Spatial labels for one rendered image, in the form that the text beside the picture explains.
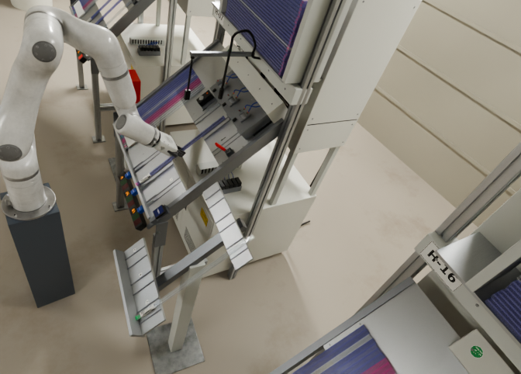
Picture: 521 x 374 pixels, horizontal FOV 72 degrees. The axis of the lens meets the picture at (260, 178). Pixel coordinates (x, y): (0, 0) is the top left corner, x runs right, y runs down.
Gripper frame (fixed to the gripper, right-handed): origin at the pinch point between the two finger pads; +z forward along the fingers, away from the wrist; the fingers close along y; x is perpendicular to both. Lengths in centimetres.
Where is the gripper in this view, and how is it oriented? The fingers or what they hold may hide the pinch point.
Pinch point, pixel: (179, 151)
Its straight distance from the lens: 164.8
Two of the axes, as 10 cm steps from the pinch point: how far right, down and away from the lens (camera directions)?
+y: -4.6, -7.0, 5.5
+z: 5.2, 2.9, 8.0
